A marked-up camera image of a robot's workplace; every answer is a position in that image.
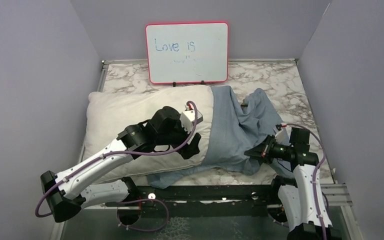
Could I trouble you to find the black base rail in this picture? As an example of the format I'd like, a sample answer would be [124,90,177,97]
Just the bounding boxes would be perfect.
[106,184,287,222]

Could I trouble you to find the blue pillowcase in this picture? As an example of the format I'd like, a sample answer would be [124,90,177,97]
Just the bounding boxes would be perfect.
[146,86,283,189]

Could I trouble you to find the white pillow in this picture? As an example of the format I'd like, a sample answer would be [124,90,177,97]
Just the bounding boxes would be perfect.
[83,85,214,184]

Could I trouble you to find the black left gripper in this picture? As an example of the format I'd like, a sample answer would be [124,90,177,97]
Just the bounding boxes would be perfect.
[156,117,201,159]

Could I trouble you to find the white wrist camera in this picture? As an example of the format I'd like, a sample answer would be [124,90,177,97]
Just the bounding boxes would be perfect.
[179,104,204,132]
[273,123,289,143]

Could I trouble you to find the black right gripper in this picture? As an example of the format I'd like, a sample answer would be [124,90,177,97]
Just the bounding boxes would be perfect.
[245,133,294,164]

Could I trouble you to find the red framed whiteboard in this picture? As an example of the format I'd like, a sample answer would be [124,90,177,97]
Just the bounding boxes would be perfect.
[145,21,230,85]

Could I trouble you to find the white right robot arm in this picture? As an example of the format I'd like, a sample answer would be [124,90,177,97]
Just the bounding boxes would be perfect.
[244,123,342,240]

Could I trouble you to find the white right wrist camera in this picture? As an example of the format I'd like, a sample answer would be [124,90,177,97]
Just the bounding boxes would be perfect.
[273,123,289,143]

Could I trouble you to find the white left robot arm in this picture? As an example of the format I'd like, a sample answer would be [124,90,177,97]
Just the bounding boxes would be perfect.
[34,101,203,223]

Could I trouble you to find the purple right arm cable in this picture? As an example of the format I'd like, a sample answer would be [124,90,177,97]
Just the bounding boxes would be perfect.
[276,123,329,240]

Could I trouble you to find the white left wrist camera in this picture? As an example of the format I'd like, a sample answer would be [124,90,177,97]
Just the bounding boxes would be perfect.
[179,104,204,132]

